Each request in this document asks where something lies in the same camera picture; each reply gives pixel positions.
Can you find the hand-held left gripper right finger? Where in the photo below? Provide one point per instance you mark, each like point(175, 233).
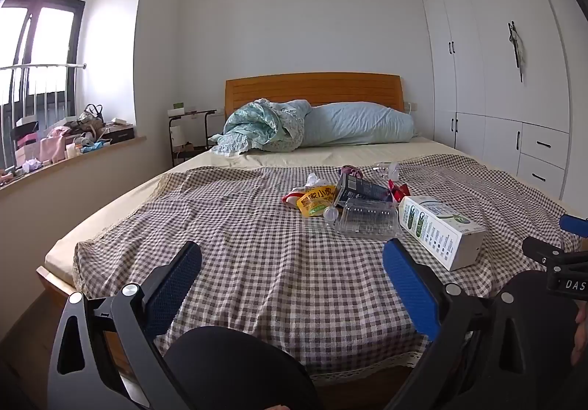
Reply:
point(411, 290)

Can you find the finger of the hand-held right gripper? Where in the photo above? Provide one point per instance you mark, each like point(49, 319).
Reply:
point(575, 225)
point(542, 250)

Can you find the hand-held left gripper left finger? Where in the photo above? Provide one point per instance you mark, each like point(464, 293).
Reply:
point(172, 290)

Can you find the white milk carton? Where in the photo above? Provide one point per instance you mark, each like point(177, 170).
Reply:
point(436, 230)

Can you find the clear plastic clamshell box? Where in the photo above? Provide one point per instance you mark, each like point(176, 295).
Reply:
point(367, 219)

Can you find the red cartoon snack packet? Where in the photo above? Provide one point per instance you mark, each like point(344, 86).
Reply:
point(397, 191)

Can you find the small clear plastic cap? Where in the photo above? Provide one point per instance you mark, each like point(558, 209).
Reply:
point(330, 213)

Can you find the dark blue carton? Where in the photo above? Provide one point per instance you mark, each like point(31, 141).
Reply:
point(358, 189)

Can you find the clear plastic wrapper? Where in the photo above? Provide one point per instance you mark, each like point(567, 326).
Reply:
point(388, 170)

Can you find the yellow snack pouch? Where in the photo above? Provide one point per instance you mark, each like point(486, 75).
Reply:
point(317, 201)

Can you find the purple hair scrunchie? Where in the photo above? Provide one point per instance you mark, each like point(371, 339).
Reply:
point(351, 170)

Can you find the white tissue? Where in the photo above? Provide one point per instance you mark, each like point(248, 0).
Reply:
point(315, 180)

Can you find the red and white wrapper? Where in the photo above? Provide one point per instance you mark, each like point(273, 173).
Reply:
point(290, 199)

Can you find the person's right hand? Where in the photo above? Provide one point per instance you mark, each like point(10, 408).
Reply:
point(583, 327)

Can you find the brown checked blanket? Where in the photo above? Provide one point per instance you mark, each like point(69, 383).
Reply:
point(275, 276)

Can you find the cream bed sheet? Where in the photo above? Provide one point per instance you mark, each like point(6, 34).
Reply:
point(349, 157)

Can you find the wooden windowsill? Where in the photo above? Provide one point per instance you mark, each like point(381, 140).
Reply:
point(115, 148)

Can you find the white cylindrical container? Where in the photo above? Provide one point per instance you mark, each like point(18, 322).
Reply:
point(177, 136)

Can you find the blue cloth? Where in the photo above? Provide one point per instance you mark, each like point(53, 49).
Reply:
point(99, 145)

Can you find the black box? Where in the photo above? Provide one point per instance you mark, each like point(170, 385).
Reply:
point(119, 134)

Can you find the light blue pillow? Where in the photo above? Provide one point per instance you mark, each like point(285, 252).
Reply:
point(358, 125)

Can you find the flat white box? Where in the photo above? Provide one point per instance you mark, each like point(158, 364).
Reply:
point(121, 121)

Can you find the white wardrobe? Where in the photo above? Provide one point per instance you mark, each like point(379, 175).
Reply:
point(468, 83)

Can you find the black metal bedside rack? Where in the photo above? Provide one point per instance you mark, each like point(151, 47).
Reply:
point(193, 113)

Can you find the green floral quilt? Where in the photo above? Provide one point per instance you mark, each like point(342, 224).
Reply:
point(257, 129)

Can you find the green and white box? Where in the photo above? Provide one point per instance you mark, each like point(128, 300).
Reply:
point(178, 108)

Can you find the pink bag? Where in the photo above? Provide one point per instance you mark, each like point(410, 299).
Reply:
point(51, 148)

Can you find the grey handbag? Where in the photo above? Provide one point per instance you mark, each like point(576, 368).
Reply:
point(92, 116)

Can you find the dark pink box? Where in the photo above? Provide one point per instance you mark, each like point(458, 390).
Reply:
point(25, 134)

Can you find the wooden bed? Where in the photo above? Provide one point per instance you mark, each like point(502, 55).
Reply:
point(321, 90)

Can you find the metal window railing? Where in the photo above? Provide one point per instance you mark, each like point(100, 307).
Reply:
point(46, 65)

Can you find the dark framed window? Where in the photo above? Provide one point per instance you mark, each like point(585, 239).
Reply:
point(46, 33)

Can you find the white wall socket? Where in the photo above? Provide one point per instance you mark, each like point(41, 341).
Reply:
point(410, 106)

